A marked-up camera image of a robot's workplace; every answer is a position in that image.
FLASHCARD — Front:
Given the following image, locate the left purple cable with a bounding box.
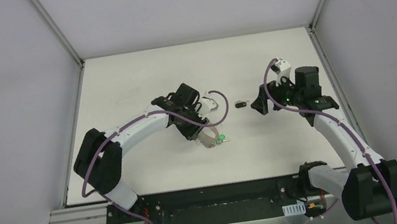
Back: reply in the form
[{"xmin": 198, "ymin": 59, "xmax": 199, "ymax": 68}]
[{"xmin": 68, "ymin": 87, "xmax": 249, "ymax": 224}]

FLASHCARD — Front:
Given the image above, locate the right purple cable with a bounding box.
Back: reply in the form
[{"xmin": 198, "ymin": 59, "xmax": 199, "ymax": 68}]
[{"xmin": 259, "ymin": 43, "xmax": 397, "ymax": 224}]

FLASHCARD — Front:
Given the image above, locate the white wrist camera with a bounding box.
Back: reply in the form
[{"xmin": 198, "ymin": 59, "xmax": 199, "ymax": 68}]
[
  {"xmin": 270, "ymin": 58, "xmax": 292, "ymax": 85},
  {"xmin": 196, "ymin": 92, "xmax": 219, "ymax": 118}
]

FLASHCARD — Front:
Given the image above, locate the purple cable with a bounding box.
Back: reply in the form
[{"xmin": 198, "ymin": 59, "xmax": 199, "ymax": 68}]
[
  {"xmin": 259, "ymin": 43, "xmax": 397, "ymax": 224},
  {"xmin": 68, "ymin": 87, "xmax": 249, "ymax": 224}
]

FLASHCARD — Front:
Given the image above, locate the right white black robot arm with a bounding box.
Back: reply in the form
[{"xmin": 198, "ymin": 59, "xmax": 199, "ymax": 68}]
[{"xmin": 250, "ymin": 66, "xmax": 397, "ymax": 221}]

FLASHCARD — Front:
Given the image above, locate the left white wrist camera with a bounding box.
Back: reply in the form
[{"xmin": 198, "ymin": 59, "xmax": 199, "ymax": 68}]
[{"xmin": 196, "ymin": 92, "xmax": 219, "ymax": 118}]

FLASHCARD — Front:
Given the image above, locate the keyring with coloured key tags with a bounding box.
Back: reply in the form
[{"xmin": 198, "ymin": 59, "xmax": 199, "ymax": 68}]
[{"xmin": 211, "ymin": 134, "xmax": 230, "ymax": 147}]

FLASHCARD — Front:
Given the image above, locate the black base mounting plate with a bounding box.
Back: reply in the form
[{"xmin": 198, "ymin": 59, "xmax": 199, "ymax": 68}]
[{"xmin": 106, "ymin": 174, "xmax": 321, "ymax": 224}]

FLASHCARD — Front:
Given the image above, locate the key with black tag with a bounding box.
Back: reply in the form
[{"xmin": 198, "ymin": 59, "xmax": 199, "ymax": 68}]
[{"xmin": 234, "ymin": 100, "xmax": 248, "ymax": 109}]

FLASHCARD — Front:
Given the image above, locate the right white cable duct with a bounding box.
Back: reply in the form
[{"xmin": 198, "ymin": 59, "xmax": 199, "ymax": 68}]
[{"xmin": 282, "ymin": 202, "xmax": 306, "ymax": 217}]

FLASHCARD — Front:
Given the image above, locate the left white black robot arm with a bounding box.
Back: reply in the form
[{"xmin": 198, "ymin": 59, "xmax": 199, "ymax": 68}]
[{"xmin": 73, "ymin": 83, "xmax": 219, "ymax": 223}]

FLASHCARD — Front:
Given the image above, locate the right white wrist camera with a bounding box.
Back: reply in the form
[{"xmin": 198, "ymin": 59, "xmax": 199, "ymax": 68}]
[{"xmin": 270, "ymin": 58, "xmax": 292, "ymax": 85}]

